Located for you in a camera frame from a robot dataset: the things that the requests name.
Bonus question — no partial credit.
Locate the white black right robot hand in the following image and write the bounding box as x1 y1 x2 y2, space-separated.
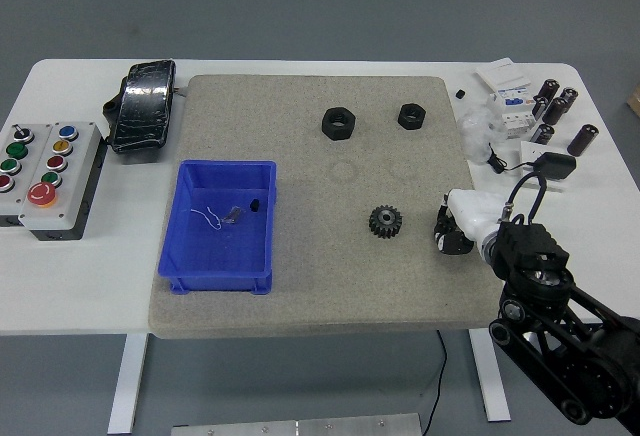
432 187 503 257

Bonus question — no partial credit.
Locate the large black gear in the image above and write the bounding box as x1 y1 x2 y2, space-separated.
368 204 404 242

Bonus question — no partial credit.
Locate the small black hex nut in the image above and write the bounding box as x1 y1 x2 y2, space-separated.
397 102 427 131

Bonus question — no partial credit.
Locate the white flat box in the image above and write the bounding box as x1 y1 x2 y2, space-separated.
474 57 531 91

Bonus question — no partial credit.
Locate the large black hex nut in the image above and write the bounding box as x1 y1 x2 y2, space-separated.
321 107 357 143

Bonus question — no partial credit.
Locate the blue plastic box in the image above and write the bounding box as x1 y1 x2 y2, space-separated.
157 159 278 296

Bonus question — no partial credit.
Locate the grey box with emergency stop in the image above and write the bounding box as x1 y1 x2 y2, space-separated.
18 120 105 242

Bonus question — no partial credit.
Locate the grey box with green buttons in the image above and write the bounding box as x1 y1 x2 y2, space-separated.
0 123 51 230

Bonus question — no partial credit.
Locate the clear plastic bag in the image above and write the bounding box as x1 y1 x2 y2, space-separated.
458 108 506 165

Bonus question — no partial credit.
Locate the black power adapter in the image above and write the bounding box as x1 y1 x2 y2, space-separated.
533 151 578 181

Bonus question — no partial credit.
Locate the white blue circuit breaker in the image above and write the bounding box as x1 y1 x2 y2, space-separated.
487 84 537 141

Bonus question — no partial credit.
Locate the grey-brown mat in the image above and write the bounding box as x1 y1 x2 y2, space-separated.
148 74 494 341

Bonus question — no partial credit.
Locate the white table leg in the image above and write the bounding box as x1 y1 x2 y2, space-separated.
468 329 511 423
107 334 150 435

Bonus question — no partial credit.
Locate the black wrapped device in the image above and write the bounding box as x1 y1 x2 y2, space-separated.
102 59 179 156

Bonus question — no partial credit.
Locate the black plug with cord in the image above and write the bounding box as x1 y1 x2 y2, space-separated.
485 143 537 175

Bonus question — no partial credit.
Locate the black floor cable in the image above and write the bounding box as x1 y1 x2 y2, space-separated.
422 329 448 436

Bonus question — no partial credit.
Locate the thin white wire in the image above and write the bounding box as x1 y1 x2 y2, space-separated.
189 205 222 231

